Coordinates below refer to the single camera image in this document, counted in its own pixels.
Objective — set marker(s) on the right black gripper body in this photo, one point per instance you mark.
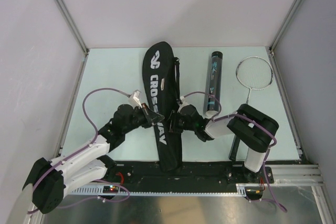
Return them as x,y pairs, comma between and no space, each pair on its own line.
177,122

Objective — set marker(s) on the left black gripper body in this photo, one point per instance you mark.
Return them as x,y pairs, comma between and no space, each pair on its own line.
142,118

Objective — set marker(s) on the black shuttlecock tube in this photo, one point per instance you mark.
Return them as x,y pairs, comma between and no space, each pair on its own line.
213,84

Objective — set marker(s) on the black racket cover bag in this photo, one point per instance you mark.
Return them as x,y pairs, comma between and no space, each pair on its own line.
160,75

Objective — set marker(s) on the white badminton racket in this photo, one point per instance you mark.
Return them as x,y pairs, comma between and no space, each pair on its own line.
254,73

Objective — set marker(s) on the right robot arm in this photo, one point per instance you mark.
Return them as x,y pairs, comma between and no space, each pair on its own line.
254,128

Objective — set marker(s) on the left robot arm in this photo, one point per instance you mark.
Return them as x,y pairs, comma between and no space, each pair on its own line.
53,180

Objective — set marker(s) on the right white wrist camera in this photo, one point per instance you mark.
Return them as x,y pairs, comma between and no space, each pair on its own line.
182,102

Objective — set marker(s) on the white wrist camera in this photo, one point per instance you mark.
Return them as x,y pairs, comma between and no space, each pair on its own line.
182,102
134,99

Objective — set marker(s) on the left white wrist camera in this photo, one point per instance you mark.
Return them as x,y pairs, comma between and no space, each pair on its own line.
134,99

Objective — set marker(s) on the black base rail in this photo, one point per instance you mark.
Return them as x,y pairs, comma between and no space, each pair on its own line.
191,177

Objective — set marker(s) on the left aluminium frame post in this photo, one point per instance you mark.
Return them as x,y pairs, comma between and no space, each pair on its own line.
61,5

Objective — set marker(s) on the aluminium frame post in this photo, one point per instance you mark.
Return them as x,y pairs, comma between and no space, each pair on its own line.
61,5
285,24

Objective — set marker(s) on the right aluminium frame post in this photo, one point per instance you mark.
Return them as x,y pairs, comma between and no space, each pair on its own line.
285,24

